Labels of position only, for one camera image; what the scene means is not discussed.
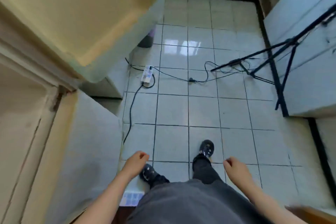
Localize trash bin purple liner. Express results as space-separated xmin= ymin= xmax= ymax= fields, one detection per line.
xmin=138 ymin=28 xmax=156 ymax=48

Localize thin black cable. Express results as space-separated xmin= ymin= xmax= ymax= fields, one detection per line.
xmin=125 ymin=57 xmax=263 ymax=84

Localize white refrigerator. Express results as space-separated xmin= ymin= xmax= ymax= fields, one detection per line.
xmin=0 ymin=0 xmax=166 ymax=224

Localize white corner base cabinet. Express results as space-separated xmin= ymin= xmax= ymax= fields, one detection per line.
xmin=262 ymin=0 xmax=336 ymax=118

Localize person's black left shoe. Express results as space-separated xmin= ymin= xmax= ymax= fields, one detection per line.
xmin=139 ymin=164 xmax=162 ymax=184

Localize person's left forearm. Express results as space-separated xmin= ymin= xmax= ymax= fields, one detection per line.
xmin=73 ymin=173 xmax=137 ymax=224

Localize person's black shoe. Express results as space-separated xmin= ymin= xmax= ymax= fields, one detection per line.
xmin=139 ymin=164 xmax=162 ymax=184
xmin=198 ymin=140 xmax=215 ymax=159

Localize person's black right shoe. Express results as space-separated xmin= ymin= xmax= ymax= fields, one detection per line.
xmin=198 ymin=140 xmax=215 ymax=159

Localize person's left hand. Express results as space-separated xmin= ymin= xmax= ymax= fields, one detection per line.
xmin=120 ymin=150 xmax=150 ymax=182

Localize person's right hand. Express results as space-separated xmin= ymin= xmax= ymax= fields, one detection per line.
xmin=223 ymin=156 xmax=254 ymax=188

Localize black tripod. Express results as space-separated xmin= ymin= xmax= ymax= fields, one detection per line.
xmin=210 ymin=3 xmax=336 ymax=110

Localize person's right forearm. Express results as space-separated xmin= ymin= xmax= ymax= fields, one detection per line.
xmin=241 ymin=179 xmax=305 ymax=224

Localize thick black power cable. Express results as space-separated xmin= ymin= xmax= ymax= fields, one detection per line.
xmin=122 ymin=73 xmax=156 ymax=144

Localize low white cabinet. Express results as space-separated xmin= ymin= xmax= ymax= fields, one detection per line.
xmin=80 ymin=58 xmax=132 ymax=100

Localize deep clear door bin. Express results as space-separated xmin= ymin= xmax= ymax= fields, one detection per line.
xmin=76 ymin=0 xmax=166 ymax=83

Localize person's black trousers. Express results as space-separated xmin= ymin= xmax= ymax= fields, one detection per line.
xmin=149 ymin=154 xmax=224 ymax=188

